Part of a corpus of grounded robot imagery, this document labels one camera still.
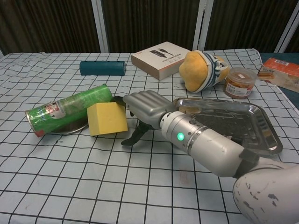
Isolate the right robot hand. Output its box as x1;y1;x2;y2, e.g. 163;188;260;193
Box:
113;91;173;147

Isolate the yellow cube block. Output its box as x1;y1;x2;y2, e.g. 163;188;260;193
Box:
86;101;128;137

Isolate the green chip can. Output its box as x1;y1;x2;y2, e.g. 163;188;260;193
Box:
25;84;114;138

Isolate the yellow plush toy striped cloth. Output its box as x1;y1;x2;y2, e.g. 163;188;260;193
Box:
178;50;230;93

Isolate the teal half-cylinder block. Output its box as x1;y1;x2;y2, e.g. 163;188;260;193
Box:
79;60;127;77

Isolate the round metal plate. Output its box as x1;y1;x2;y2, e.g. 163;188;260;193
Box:
50;121;89;136

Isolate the dark folding partition screen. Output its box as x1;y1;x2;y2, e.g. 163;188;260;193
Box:
0;0;299;56

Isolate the checkered tablecloth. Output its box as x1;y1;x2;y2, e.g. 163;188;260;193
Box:
0;48;299;224

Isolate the small clear snack jar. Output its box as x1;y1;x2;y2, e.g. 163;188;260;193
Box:
224;67;257;100

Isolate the rectangular steel tray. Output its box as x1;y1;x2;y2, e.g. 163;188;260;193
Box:
172;98;283;156

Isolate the orange carton box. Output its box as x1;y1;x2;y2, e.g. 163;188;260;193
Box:
257;57;299;94

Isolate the white cable box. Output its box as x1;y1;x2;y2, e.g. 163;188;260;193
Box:
130;41;192;81

